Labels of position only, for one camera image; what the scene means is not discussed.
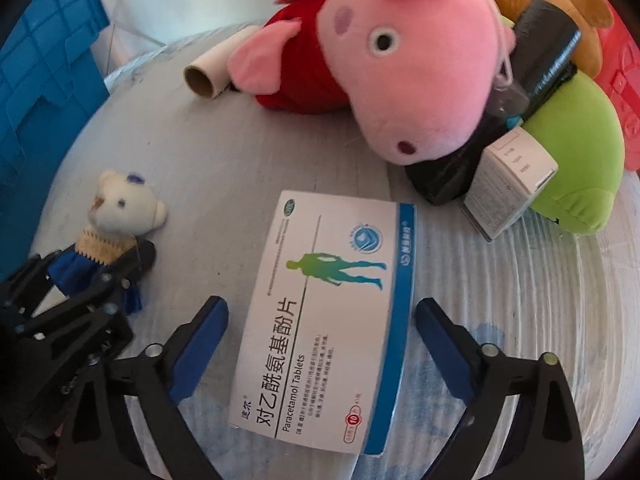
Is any pink pig plush toy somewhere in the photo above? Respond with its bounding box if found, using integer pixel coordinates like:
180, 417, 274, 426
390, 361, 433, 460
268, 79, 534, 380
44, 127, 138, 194
227, 0, 517, 167

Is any blue plastic crate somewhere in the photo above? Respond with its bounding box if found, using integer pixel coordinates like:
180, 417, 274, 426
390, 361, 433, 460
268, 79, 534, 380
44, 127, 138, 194
0, 0, 112, 281

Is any small white box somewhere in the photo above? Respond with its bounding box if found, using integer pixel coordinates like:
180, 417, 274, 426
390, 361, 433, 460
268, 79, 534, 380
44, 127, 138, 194
462, 127, 559, 243

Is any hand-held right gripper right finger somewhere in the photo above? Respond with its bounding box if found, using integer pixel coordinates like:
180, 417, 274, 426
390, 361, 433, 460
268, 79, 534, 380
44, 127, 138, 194
415, 298, 586, 480

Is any white and blue medicine box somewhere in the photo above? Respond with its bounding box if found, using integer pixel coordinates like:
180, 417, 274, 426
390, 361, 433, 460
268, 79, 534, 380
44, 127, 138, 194
228, 190, 417, 457

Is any black pouch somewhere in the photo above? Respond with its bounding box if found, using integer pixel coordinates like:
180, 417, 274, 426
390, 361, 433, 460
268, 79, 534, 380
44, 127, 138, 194
404, 110, 521, 207

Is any green pillow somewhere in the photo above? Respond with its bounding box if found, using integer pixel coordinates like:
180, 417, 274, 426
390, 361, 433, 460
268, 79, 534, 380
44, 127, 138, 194
500, 15, 626, 236

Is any red plastic bag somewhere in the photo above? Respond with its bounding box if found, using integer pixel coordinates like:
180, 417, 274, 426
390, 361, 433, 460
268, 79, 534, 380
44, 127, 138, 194
552, 0, 640, 171

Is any brown teddy bear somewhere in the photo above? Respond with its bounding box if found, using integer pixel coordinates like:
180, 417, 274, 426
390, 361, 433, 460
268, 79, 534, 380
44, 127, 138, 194
467, 0, 615, 78

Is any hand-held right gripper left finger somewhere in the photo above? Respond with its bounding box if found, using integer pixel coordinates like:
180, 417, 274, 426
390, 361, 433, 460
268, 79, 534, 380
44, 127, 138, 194
57, 296, 230, 480

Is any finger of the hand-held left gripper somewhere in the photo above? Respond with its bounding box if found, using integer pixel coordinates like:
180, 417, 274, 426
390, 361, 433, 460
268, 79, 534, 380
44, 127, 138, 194
15, 241, 156, 336
0, 256, 56, 311

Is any cardboard tube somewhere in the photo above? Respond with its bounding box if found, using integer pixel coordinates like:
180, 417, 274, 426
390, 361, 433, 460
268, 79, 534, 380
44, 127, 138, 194
182, 42, 246, 100

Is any black bag roll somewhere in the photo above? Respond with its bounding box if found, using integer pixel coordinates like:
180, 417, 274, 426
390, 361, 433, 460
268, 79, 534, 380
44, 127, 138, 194
492, 0, 583, 121

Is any small white bear plush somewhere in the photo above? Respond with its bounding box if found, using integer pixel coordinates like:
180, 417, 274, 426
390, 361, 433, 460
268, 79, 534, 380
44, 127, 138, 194
47, 170, 168, 316

